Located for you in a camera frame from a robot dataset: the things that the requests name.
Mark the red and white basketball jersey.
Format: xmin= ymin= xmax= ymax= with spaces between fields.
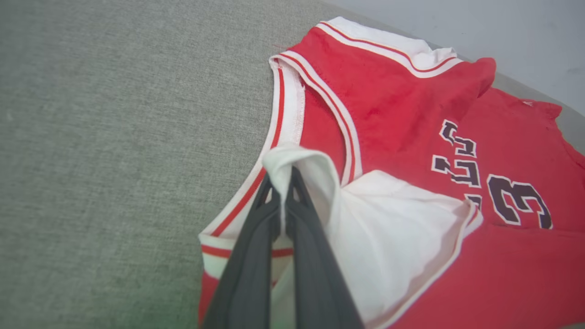
xmin=197 ymin=16 xmax=585 ymax=329

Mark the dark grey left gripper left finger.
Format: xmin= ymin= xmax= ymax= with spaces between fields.
xmin=202 ymin=175 xmax=282 ymax=329

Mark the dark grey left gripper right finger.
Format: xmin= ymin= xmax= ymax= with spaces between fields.
xmin=286 ymin=165 xmax=365 ymax=329

